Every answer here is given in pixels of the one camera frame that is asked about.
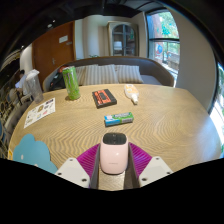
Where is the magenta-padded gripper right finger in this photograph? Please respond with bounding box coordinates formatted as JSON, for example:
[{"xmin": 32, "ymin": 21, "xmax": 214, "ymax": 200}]
[{"xmin": 127, "ymin": 142, "xmax": 174, "ymax": 189}]

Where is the bright side window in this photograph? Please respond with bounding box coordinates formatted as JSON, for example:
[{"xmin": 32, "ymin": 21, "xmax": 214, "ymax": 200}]
[{"xmin": 209, "ymin": 63, "xmax": 224, "ymax": 138}]

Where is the pink computer mouse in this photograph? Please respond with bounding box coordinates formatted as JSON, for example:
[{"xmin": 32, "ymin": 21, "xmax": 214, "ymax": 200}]
[{"xmin": 99, "ymin": 132, "xmax": 130, "ymax": 175}]

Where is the group of chairs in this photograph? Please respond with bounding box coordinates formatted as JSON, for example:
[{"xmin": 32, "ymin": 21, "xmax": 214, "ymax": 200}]
[{"xmin": 0, "ymin": 84, "xmax": 33, "ymax": 134}]

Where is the wooden door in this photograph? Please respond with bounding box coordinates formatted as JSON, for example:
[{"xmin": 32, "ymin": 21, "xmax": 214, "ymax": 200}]
[{"xmin": 32, "ymin": 21, "xmax": 77, "ymax": 89}]

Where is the green and blue gum pack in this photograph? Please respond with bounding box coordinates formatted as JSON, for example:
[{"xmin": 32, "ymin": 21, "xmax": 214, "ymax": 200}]
[{"xmin": 103, "ymin": 111, "xmax": 135, "ymax": 128}]

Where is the white sticker sheet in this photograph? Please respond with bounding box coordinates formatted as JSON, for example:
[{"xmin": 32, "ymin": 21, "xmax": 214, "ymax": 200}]
[{"xmin": 23, "ymin": 97, "xmax": 57, "ymax": 129}]

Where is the white squeeze tube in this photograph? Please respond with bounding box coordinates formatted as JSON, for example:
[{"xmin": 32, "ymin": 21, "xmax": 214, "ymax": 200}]
[{"xmin": 123, "ymin": 83, "xmax": 140, "ymax": 105}]

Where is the person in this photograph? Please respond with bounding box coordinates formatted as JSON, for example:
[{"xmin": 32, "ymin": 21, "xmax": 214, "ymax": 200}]
[{"xmin": 14, "ymin": 69, "xmax": 28, "ymax": 92}]

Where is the black-framed window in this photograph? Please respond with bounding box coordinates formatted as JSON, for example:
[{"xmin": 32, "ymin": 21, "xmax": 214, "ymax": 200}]
[{"xmin": 146, "ymin": 9, "xmax": 181, "ymax": 79}]

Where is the blue cloud-shaped mouse pad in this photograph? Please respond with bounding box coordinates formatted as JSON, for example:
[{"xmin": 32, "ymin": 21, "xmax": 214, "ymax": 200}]
[{"xmin": 12, "ymin": 133, "xmax": 58, "ymax": 175}]

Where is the black box with orange print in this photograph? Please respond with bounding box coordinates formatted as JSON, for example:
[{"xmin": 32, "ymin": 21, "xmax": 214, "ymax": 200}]
[{"xmin": 91, "ymin": 88, "xmax": 118, "ymax": 109}]

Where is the green drink can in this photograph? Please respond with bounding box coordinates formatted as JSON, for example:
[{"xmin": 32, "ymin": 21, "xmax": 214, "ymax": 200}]
[{"xmin": 61, "ymin": 65, "xmax": 82, "ymax": 101}]

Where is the brown curved sofa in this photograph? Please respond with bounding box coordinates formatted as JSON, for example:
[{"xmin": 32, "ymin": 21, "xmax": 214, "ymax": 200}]
[{"xmin": 42, "ymin": 55, "xmax": 176, "ymax": 93}]

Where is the glass-door cabinet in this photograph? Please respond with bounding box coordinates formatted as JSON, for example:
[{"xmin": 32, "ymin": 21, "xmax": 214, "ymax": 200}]
[{"xmin": 107, "ymin": 21, "xmax": 140, "ymax": 57}]

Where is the striped cushion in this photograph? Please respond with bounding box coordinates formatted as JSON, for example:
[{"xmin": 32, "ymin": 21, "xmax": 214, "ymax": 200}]
[
  {"xmin": 115, "ymin": 64, "xmax": 145, "ymax": 84},
  {"xmin": 87, "ymin": 64, "xmax": 119, "ymax": 85},
  {"xmin": 75, "ymin": 65, "xmax": 99, "ymax": 86}
]

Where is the black backpack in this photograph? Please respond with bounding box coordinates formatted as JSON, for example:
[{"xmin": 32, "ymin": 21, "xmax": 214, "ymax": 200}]
[{"xmin": 49, "ymin": 68, "xmax": 68, "ymax": 91}]

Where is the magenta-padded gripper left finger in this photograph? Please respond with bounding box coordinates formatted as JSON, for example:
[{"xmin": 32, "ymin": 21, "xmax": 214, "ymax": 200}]
[{"xmin": 54, "ymin": 143, "xmax": 102, "ymax": 190}]

